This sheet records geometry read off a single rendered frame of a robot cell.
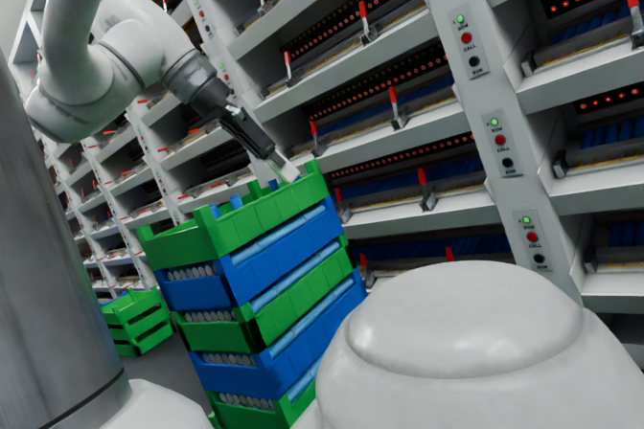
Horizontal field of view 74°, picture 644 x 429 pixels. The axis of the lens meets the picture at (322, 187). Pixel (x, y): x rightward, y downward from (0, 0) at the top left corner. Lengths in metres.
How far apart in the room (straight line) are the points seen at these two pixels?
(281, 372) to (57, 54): 0.56
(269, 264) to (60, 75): 0.41
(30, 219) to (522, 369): 0.19
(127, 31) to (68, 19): 0.17
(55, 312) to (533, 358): 0.18
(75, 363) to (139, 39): 0.66
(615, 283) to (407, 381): 0.76
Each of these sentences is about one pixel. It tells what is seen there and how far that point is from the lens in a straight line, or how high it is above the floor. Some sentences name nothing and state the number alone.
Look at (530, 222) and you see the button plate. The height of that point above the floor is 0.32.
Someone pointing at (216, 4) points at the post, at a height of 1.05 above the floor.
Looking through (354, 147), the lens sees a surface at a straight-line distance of 1.02.
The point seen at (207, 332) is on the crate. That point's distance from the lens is 0.78.
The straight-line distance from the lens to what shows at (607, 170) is 0.86.
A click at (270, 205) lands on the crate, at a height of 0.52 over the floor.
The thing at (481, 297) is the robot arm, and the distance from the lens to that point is 0.21.
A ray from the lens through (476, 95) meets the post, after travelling 0.84.
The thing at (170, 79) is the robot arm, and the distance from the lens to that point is 0.82.
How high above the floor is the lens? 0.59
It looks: 6 degrees down
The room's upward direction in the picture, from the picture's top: 21 degrees counter-clockwise
